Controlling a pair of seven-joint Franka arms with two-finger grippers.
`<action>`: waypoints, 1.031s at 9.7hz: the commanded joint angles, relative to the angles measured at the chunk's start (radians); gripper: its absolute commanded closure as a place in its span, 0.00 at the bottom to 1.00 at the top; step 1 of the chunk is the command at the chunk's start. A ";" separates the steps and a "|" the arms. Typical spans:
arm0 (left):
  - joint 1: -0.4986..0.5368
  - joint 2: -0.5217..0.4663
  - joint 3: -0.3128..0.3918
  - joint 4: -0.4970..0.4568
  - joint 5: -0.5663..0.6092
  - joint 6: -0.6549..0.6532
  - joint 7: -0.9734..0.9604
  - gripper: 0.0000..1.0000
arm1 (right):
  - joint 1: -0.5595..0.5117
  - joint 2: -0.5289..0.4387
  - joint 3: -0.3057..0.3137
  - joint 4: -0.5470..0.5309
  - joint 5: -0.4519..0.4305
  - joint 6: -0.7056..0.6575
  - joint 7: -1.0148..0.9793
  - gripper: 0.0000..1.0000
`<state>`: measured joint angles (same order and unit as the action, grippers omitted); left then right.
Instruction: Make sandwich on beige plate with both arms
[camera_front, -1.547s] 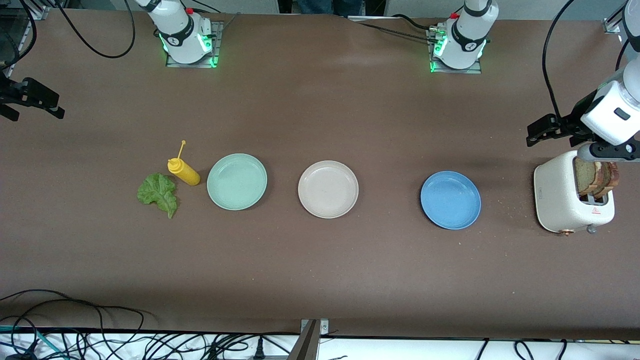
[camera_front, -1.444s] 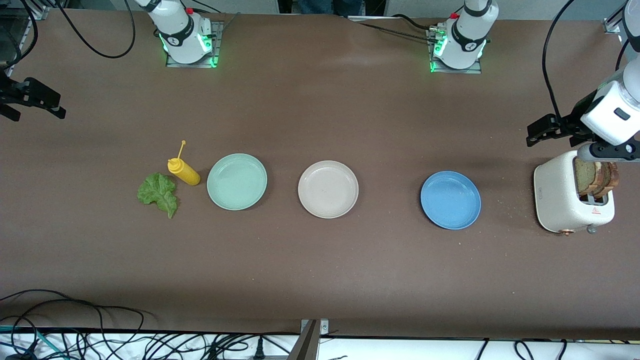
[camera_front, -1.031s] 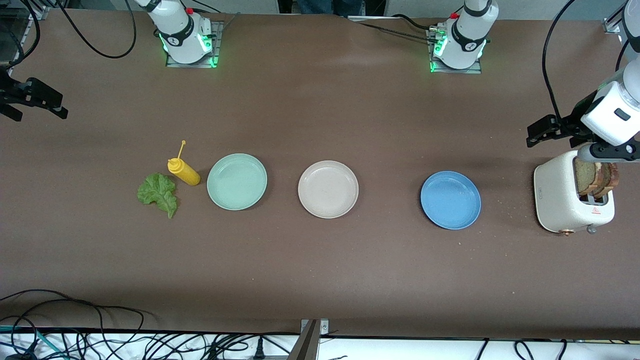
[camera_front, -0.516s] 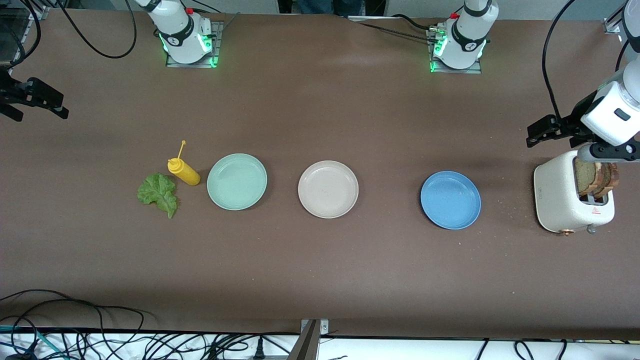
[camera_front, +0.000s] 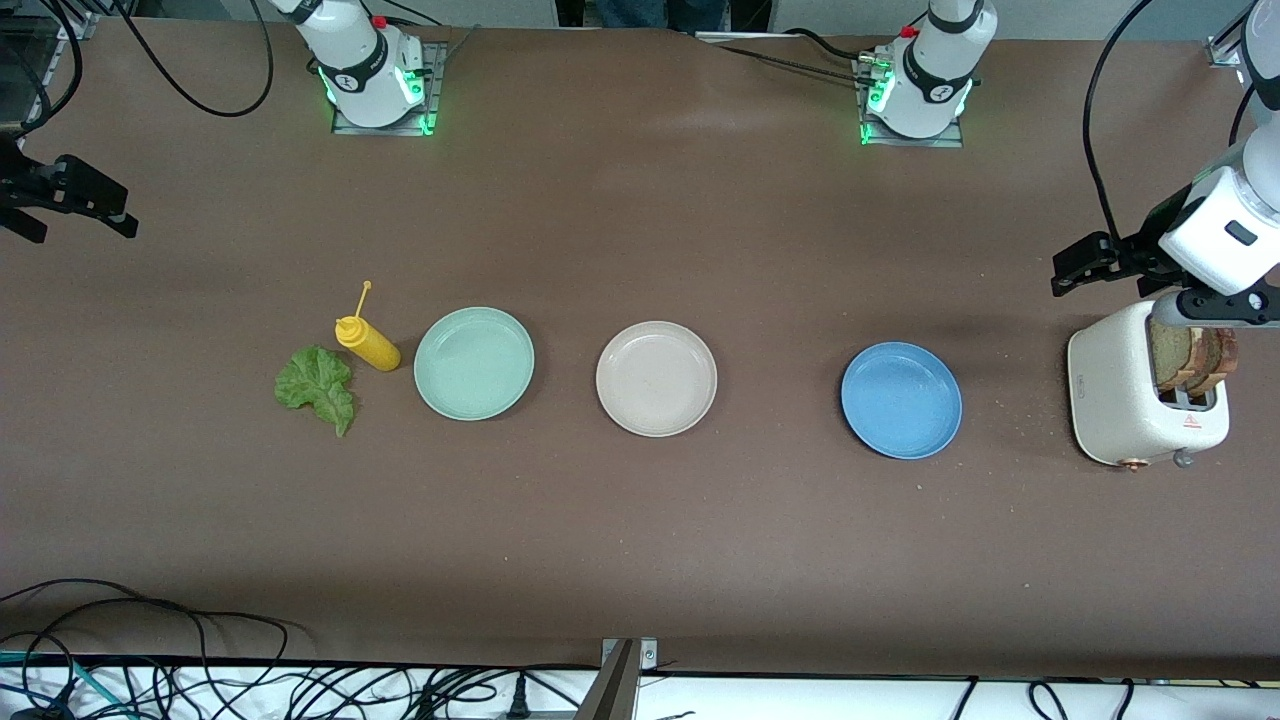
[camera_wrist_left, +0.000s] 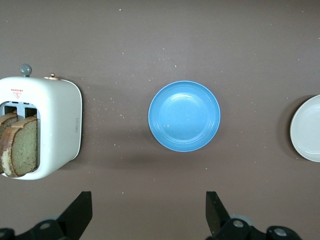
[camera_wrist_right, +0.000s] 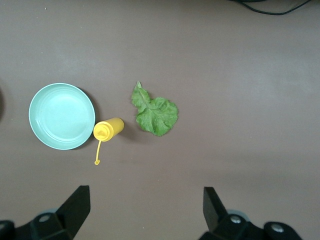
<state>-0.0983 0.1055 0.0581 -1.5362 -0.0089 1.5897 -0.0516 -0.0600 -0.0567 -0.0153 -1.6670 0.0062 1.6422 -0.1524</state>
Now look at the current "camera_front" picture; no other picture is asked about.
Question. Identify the yellow mustard squeeze bottle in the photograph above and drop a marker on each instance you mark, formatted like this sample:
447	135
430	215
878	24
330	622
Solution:
372	347

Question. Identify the person in blue jeans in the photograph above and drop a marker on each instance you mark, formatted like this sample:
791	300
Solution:
660	12

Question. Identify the beige round plate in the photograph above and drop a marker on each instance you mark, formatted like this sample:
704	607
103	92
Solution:
656	378

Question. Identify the green lettuce leaf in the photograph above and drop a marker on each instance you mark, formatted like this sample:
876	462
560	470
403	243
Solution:
315	385

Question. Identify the toasted brown bread slice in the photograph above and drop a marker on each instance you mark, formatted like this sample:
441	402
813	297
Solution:
1170	355
1215	360

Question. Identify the mint green round plate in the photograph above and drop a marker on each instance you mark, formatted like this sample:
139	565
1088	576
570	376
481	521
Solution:
474	363

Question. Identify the black power plug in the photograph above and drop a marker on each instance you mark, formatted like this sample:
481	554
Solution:
518	700

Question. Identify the grey metal table bracket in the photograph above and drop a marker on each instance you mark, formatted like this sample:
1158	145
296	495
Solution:
615	690

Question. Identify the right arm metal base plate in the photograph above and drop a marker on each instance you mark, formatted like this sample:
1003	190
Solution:
436	90

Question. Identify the white two-slot toaster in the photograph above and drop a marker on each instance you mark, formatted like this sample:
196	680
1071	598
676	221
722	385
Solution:
1110	400

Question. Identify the blue round plate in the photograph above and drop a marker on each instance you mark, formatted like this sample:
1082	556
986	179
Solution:
901	400

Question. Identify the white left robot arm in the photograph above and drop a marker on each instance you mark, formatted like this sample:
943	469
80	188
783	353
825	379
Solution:
930	75

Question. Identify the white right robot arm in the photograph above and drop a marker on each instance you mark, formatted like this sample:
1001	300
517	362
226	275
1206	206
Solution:
365	70

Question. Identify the aluminium frame profile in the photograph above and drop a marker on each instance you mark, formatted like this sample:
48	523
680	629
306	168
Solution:
78	25
1225	45

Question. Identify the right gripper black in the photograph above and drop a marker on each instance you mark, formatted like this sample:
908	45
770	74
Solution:
22	187

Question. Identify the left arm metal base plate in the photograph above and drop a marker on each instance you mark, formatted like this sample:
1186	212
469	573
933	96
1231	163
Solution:
950	140

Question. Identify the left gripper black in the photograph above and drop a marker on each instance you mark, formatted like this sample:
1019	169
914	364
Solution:
1143	252

